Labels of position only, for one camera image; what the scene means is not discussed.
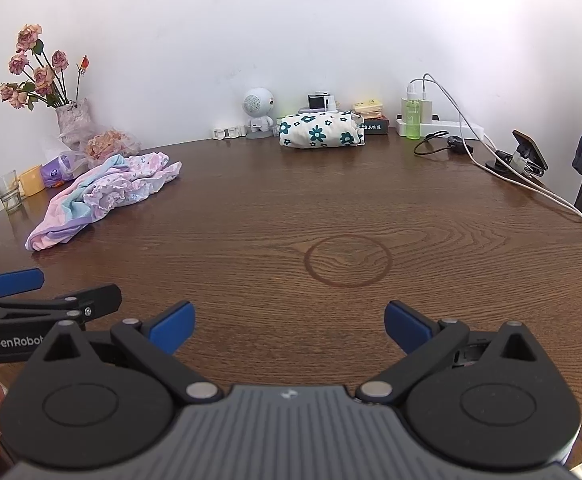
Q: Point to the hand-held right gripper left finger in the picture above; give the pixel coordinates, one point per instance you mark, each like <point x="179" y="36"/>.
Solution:
<point x="173" y="327"/>

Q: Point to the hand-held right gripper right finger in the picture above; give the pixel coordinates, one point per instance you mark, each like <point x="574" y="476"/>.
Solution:
<point x="408" y="327"/>

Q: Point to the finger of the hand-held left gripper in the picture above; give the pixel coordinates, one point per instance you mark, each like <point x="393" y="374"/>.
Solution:
<point x="98" y="300"/>
<point x="18" y="281"/>

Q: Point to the pink floral dress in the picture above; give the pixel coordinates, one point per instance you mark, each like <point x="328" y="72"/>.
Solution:
<point x="141" y="175"/>

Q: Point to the pink blue purple shirt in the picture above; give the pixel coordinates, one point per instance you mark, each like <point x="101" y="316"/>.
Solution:
<point x="56" y="220"/>

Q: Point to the clear glass cup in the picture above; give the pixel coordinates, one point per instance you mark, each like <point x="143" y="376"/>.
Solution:
<point x="8" y="192"/>

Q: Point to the yellow cup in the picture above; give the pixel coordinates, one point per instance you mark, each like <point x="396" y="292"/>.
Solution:
<point x="32" y="181"/>

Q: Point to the purple tissue pack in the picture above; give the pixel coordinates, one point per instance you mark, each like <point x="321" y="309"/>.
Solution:
<point x="56" y="172"/>

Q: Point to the plastic bag of dried flowers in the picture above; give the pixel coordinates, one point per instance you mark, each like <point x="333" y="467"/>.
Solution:
<point x="108" y="142"/>

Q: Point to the lavender lace vase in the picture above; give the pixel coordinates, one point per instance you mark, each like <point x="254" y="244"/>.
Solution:
<point x="73" y="120"/>

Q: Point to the black phone clamp stand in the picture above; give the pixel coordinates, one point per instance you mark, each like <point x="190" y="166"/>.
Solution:
<point x="501" y="162"/>

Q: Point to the black and red box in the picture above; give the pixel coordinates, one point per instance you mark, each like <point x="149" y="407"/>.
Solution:
<point x="376" y="126"/>

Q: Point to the white power strip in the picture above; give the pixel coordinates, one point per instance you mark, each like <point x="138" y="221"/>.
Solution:
<point x="451" y="127"/>

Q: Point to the dried pink rose bouquet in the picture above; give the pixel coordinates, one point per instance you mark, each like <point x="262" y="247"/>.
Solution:
<point x="46" y="77"/>

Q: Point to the green spray bottle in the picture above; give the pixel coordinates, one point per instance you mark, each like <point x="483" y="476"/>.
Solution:
<point x="413" y="117"/>

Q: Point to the brown-backed phone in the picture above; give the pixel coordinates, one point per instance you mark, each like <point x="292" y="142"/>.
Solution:
<point x="531" y="147"/>

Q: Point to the folded white teal-flower garment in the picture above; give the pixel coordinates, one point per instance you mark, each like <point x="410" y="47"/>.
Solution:
<point x="316" y="130"/>

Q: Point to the white charger adapter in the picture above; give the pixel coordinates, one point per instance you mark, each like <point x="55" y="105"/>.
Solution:
<point x="428" y="110"/>

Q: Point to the yellow tissue packets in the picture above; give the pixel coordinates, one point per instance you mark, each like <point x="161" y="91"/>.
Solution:
<point x="368" y="108"/>

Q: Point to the white pump bottle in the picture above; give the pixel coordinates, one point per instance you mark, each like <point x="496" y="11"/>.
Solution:
<point x="330" y="104"/>

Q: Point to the white robot speaker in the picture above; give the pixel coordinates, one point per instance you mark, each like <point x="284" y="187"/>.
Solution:
<point x="258" y="102"/>

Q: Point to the small black box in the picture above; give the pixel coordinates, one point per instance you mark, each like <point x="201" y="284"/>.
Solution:
<point x="316" y="101"/>

